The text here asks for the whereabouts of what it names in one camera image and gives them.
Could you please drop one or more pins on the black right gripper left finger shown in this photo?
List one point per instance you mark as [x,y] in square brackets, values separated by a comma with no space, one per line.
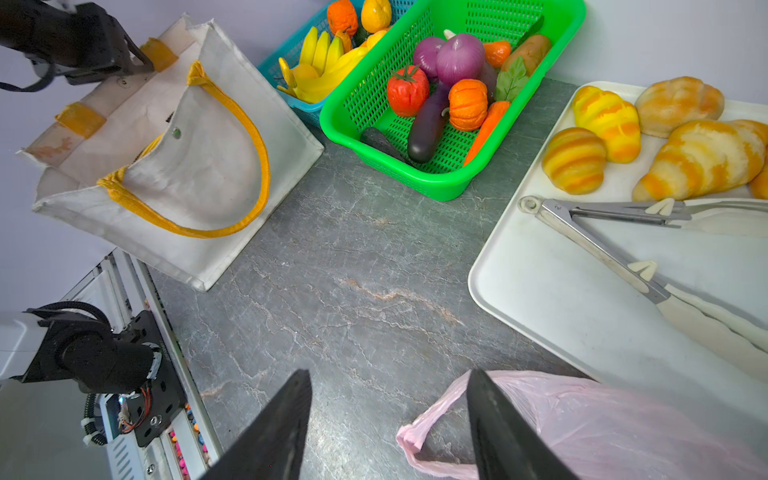
[272,446]

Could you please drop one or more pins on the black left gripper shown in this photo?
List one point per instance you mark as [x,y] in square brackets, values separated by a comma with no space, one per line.
[84,44]

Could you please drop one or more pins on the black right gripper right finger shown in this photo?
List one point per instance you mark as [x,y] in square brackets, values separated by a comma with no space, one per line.
[505,446]

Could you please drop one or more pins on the pink plastic grocery bag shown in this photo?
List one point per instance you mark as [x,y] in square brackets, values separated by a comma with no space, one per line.
[596,431]

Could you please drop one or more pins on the white canvas tote bag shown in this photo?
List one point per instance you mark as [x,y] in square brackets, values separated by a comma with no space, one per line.
[180,167]

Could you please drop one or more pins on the red toy tomato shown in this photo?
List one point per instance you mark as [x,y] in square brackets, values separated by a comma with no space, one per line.
[407,90]

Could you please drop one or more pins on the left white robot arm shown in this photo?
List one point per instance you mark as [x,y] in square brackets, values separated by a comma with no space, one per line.
[72,339]

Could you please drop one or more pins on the white bread tray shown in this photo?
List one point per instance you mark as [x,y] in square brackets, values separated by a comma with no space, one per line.
[552,291]

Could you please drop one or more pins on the teal plastic basket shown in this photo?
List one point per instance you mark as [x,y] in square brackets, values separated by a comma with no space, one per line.
[290,51]

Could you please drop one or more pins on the metal bread tongs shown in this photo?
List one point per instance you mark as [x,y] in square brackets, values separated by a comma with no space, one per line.
[701,263]

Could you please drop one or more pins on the yellow toy banana bunch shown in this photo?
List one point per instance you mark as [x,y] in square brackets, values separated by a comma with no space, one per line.
[324,63]

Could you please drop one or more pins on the orange toy tangerine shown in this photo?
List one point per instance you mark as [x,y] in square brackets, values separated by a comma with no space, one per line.
[342,17]

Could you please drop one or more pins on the green plastic basket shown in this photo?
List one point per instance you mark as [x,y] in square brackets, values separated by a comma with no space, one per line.
[360,101]

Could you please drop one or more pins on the yellow-orange toy citrus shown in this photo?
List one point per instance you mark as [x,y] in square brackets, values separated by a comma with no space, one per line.
[376,15]

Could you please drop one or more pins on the striped toy bread roll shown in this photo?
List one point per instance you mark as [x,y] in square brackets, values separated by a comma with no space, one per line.
[574,161]

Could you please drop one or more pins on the dark purple toy eggplant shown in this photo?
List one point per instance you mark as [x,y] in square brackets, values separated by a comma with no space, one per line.
[428,125]

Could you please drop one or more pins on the orange toy carrot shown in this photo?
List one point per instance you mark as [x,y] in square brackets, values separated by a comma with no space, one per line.
[495,113]

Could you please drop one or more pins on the purple toy onion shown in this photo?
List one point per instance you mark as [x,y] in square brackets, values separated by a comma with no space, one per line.
[425,56]
[461,57]

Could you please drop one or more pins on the striped toy bread loaf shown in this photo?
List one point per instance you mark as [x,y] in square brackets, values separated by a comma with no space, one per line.
[613,119]

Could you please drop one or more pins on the toy croissant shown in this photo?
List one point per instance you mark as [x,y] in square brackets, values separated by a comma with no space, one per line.
[704,157]

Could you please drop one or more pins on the orange toy pumpkin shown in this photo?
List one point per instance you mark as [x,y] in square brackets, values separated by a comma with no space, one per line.
[468,104]

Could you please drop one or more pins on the toy bread bun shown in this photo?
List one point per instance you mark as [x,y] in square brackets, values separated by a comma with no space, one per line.
[666,105]

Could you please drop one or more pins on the brown toy potato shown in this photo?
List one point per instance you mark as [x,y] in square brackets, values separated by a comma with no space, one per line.
[531,53]

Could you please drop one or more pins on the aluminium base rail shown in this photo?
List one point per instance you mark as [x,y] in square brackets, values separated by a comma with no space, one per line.
[161,430]

